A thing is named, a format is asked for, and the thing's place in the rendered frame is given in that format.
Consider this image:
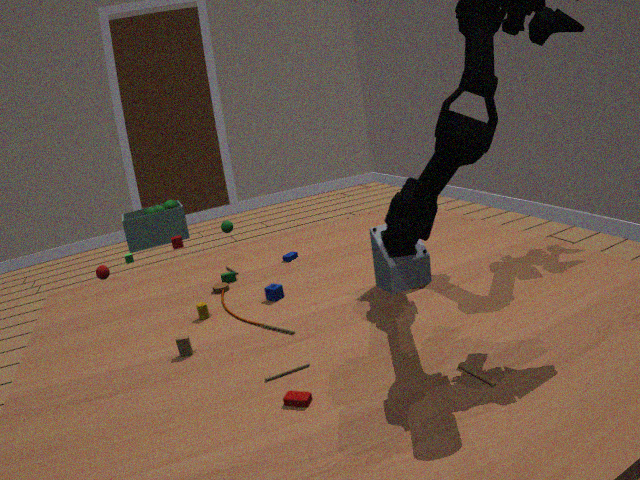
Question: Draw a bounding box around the small green block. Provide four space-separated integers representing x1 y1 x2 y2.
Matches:
221 271 236 283

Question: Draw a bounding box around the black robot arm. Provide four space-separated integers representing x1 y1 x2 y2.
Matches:
381 0 526 258

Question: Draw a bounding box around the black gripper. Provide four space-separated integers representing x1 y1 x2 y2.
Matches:
508 0 585 46

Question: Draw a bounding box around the yellow cylinder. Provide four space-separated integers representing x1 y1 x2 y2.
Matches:
196 302 210 320

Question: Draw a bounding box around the round wooden button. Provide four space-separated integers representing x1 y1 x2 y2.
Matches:
213 282 229 294

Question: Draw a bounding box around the small red block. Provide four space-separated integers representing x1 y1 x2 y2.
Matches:
283 391 312 407

